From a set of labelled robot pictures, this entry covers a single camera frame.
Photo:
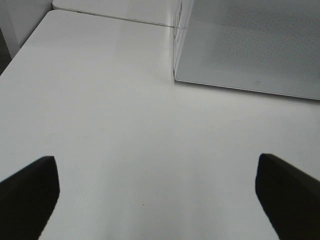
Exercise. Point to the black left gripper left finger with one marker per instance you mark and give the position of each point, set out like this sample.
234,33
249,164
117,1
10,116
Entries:
28,199

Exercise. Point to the white microwave door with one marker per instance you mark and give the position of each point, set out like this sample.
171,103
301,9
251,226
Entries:
268,46

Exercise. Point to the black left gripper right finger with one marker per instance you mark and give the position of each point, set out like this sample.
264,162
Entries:
289,197

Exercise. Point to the white microwave oven body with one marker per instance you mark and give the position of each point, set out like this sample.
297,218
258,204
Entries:
182,16

